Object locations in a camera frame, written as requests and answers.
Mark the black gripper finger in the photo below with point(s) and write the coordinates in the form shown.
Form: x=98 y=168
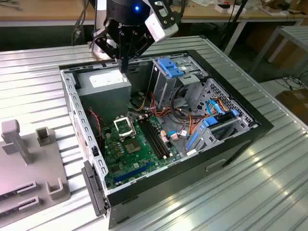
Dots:
x=104 y=44
x=142 y=45

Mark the blue drive latch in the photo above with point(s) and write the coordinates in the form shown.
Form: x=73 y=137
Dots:
x=169 y=67

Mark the grey optical drive cage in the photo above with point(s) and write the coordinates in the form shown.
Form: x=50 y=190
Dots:
x=163 y=87

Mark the grey power supply unit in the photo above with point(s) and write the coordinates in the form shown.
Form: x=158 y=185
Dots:
x=106 y=98

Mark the black case fan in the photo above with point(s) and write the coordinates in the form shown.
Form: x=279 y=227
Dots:
x=92 y=131

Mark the perforated metal cage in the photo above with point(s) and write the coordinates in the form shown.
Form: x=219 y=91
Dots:
x=217 y=91

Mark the white four-pin power socket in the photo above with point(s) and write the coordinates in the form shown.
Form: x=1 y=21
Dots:
x=108 y=136

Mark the white flat box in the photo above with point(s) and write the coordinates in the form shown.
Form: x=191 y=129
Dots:
x=226 y=7

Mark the orange board connector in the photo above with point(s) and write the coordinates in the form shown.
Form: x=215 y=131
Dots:
x=164 y=136

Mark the black RAM slot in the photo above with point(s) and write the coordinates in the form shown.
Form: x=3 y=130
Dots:
x=153 y=139
x=157 y=139
x=150 y=139
x=160 y=139

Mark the blue disk carrier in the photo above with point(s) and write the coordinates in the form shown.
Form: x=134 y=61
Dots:
x=209 y=122

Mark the black disk drive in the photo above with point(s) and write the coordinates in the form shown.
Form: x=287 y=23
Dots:
x=225 y=118

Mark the grey disk bay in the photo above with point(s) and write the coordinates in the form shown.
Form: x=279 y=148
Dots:
x=204 y=144

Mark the wooden desk with white legs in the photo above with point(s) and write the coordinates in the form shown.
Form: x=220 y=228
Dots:
x=255 y=15

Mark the green motherboard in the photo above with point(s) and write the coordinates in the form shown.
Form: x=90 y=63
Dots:
x=142 y=163

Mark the black square chip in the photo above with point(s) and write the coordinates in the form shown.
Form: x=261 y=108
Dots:
x=115 y=168

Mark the blue expansion slot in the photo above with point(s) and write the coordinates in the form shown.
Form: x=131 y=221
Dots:
x=132 y=172

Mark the black open PC case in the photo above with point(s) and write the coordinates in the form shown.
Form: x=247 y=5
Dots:
x=180 y=183

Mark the brown cardboard box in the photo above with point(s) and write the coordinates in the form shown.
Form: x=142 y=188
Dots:
x=286 y=54

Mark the grey parts rack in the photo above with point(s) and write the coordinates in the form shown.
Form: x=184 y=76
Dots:
x=24 y=173

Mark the cardboard box with label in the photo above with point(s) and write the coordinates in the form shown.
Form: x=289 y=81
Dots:
x=296 y=101

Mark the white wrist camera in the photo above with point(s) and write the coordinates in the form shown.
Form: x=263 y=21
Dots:
x=157 y=30

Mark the blue plastic rail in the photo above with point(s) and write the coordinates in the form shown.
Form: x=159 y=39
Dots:
x=192 y=142

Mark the grey metal frame table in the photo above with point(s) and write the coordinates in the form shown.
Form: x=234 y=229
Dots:
x=297 y=31

